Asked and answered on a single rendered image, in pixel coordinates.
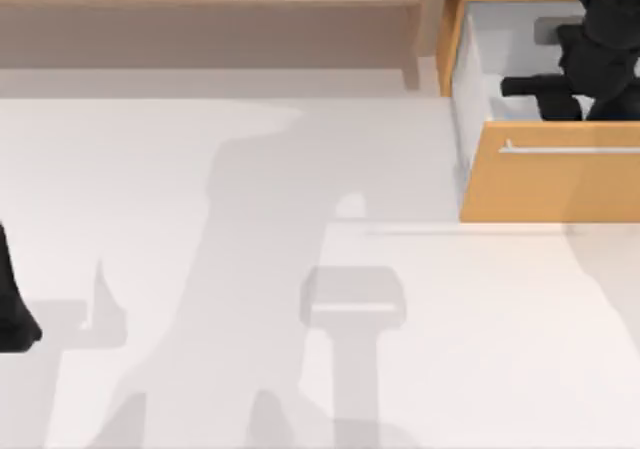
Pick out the pale grey rounded box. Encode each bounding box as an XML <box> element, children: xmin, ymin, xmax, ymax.
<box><xmin>533</xmin><ymin>15</ymin><xmax>587</xmax><ymax>48</ymax></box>

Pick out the pale wooden drawer front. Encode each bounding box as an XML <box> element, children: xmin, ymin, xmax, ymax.
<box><xmin>458</xmin><ymin>120</ymin><xmax>640</xmax><ymax>224</ymax></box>

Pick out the grey drawer inside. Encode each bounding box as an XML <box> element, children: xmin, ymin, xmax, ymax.
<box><xmin>451</xmin><ymin>0</ymin><xmax>640</xmax><ymax>205</ymax></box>

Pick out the wooden open shelf unit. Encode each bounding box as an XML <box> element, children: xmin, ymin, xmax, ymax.
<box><xmin>0</xmin><ymin>0</ymin><xmax>437</xmax><ymax>91</ymax></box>

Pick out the long metal drawer handle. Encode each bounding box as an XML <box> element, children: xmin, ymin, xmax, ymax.
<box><xmin>497</xmin><ymin>138</ymin><xmax>640</xmax><ymax>157</ymax></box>

